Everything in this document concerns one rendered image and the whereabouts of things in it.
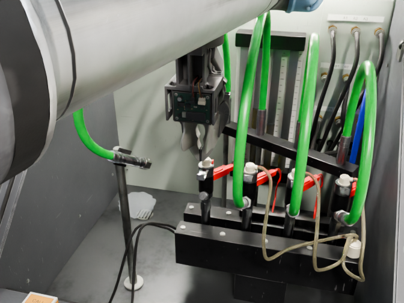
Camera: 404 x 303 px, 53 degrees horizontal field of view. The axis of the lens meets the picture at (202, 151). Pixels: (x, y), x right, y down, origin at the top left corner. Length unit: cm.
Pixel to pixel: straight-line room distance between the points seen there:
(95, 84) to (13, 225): 64
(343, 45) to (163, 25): 75
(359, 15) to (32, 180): 71
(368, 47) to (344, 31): 6
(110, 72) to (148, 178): 99
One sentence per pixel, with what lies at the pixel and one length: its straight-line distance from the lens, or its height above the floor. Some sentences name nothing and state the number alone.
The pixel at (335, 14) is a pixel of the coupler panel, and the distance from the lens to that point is 90.
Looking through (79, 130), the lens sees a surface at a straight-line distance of 61.
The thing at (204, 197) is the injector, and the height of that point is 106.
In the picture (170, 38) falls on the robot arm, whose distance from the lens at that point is 20.
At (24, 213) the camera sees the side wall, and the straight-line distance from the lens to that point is 81.
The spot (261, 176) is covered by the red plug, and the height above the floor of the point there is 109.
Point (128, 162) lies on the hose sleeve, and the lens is 69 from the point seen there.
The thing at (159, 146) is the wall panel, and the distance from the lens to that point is 109.
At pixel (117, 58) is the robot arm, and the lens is 17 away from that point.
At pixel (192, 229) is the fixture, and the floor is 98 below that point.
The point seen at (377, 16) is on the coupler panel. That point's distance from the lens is 91.
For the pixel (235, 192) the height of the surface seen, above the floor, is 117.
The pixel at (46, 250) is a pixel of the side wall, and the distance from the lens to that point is 90.
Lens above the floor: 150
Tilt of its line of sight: 30 degrees down
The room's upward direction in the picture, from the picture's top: straight up
